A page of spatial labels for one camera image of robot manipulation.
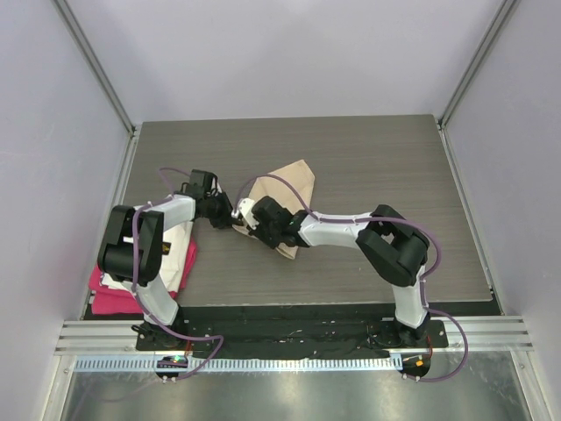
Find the beige cloth napkin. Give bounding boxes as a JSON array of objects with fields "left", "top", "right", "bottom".
[{"left": 232, "top": 160, "right": 316, "bottom": 260}]

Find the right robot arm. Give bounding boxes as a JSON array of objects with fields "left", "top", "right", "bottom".
[{"left": 238, "top": 196, "right": 430, "bottom": 346}]

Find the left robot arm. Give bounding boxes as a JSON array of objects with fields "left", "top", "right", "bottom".
[{"left": 97, "top": 169, "right": 232, "bottom": 350}]

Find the white folded cloth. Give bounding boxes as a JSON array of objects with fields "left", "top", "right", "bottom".
[{"left": 89, "top": 222, "right": 193, "bottom": 296}]

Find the pink folded cloth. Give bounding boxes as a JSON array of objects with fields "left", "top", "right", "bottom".
[{"left": 89, "top": 240, "right": 197, "bottom": 316}]

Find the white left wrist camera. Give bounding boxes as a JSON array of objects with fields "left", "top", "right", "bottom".
[{"left": 209, "top": 177, "right": 223, "bottom": 197}]

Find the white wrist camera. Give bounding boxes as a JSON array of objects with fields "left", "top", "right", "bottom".
[
  {"left": 231, "top": 198, "right": 259, "bottom": 230},
  {"left": 209, "top": 177, "right": 223, "bottom": 197}
]

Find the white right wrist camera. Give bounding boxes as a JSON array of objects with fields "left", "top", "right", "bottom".
[{"left": 231, "top": 198, "right": 259, "bottom": 230}]

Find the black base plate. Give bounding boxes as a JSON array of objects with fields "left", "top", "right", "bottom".
[{"left": 132, "top": 303, "right": 449, "bottom": 360}]

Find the white slotted cable duct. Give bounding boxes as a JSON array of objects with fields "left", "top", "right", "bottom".
[{"left": 75, "top": 354, "right": 402, "bottom": 374}]

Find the aluminium frame post left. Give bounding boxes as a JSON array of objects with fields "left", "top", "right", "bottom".
[{"left": 52, "top": 0, "right": 135, "bottom": 136}]

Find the aluminium frame post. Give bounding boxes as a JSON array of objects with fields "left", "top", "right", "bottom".
[
  {"left": 437, "top": 0, "right": 520, "bottom": 131},
  {"left": 52, "top": 0, "right": 135, "bottom": 136}
]

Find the aluminium frame rail right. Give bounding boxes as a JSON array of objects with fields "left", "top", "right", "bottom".
[{"left": 437, "top": 121, "right": 534, "bottom": 353}]

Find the aluminium frame post right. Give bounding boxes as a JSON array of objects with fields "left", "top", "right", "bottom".
[{"left": 437, "top": 0, "right": 520, "bottom": 131}]

